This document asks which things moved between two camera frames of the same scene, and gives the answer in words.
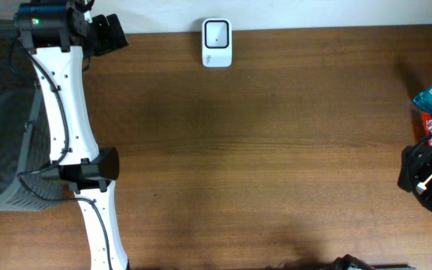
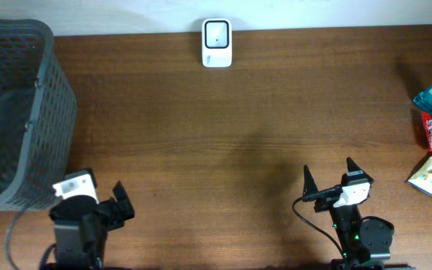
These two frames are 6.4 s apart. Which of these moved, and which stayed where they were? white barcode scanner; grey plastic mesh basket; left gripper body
Moved: left gripper body
Stayed: white barcode scanner; grey plastic mesh basket
